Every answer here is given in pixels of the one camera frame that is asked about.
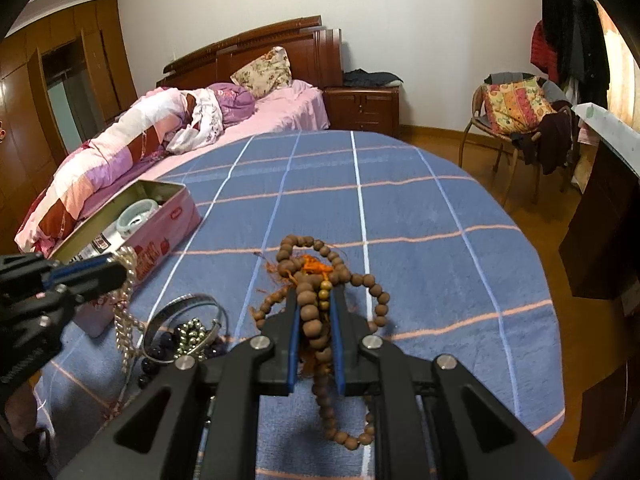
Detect blue checked tablecloth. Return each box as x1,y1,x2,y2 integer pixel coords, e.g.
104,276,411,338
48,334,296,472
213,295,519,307
35,130,568,480

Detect white pearl necklace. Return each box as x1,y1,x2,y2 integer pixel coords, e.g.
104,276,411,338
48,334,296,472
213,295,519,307
102,246,147,376

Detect silver metal bangle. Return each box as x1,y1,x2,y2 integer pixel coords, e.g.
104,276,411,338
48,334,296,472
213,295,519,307
141,294,228,361

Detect wooden nightstand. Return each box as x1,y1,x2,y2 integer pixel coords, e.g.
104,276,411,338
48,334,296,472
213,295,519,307
322,85,401,137

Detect dark purple bead bracelet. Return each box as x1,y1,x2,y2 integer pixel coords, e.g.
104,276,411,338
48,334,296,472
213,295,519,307
137,327,226,388

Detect pink cloth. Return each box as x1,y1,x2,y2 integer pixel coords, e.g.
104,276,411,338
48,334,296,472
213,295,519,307
577,119,601,147

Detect person's left forearm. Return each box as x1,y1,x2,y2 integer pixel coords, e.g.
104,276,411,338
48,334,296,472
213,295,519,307
0,385,41,441

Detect white floral cloth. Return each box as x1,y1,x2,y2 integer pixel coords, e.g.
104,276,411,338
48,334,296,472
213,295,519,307
167,87,226,156

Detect red hanging garment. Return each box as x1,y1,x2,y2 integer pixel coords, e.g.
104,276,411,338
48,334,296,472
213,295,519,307
530,20,552,77

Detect dark brown garment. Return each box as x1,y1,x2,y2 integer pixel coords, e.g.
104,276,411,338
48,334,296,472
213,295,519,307
510,109,576,176

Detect floral pillow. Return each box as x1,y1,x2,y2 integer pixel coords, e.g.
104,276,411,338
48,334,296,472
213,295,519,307
230,46,292,98

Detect purple cloth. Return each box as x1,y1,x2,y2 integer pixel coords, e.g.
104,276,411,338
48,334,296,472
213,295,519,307
207,82,258,128

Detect brown wooden bead necklace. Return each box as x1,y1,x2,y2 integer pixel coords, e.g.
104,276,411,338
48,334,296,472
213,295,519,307
250,234,392,451

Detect dark folded clothes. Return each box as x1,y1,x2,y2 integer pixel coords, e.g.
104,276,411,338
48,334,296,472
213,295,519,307
342,69,403,89

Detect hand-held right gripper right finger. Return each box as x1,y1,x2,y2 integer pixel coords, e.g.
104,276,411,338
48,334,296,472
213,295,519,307
327,286,576,480

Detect rattan chair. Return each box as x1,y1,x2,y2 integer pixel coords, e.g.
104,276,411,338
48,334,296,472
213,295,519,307
459,72,576,206

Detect dark wooden desk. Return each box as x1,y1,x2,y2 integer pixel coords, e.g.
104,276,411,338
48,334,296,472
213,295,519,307
557,140,640,313

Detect wooden headboard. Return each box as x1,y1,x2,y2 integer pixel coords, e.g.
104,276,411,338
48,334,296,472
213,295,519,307
156,15,346,92

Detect white board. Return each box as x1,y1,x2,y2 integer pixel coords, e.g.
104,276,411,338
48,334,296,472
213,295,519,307
572,102,640,178

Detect silver bead bracelet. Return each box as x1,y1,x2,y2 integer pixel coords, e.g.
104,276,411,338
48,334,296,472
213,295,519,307
172,317,221,361

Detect pale jade bangle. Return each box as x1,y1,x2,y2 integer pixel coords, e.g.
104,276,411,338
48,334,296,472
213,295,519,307
116,199,161,233

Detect pink tin box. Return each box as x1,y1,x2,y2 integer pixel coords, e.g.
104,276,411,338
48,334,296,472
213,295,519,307
47,179,203,338

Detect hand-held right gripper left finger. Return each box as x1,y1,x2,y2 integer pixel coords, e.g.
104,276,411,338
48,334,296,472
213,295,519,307
57,286,302,480

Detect printed paper card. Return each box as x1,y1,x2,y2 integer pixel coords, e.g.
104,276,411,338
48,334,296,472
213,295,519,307
82,231,120,260

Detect pink patchwork quilt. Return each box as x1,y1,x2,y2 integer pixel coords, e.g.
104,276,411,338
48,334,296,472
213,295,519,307
15,87,201,256

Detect black hanging coat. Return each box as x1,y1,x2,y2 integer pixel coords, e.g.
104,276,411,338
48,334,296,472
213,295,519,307
541,0,611,111

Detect wooden wardrobe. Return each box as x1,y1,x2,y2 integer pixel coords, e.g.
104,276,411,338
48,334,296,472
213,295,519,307
0,0,138,253

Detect colourful patterned cushion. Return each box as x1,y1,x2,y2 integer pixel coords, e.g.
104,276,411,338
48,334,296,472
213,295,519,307
481,76,556,135

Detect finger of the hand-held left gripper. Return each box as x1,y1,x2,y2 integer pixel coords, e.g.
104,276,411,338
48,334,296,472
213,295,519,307
50,262,130,307
42,252,123,287

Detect bed with pink sheet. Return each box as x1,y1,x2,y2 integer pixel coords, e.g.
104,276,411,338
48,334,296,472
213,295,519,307
15,79,331,256

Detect patterned curtain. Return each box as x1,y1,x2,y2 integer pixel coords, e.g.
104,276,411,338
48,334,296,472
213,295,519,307
595,0,640,136

